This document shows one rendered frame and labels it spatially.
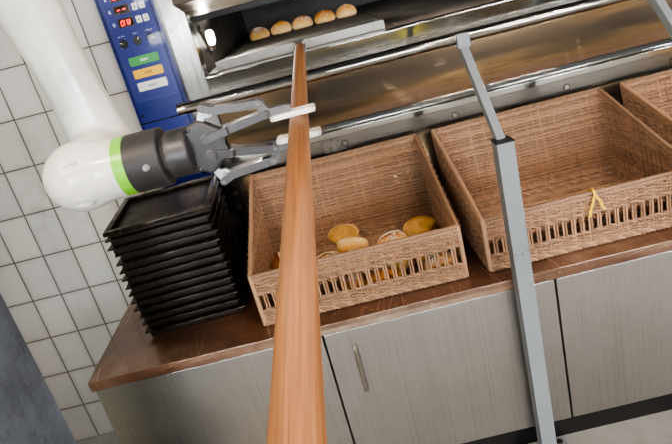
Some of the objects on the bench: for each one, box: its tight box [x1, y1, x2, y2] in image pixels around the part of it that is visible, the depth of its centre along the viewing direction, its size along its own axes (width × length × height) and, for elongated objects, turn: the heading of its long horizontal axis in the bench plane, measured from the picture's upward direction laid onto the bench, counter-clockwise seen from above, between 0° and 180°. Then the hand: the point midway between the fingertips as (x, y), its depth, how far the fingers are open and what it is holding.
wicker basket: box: [431, 87, 672, 272], centre depth 167 cm, size 49×56×28 cm
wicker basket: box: [246, 134, 469, 326], centre depth 168 cm, size 49×56×28 cm
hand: (296, 123), depth 90 cm, fingers closed on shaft, 3 cm apart
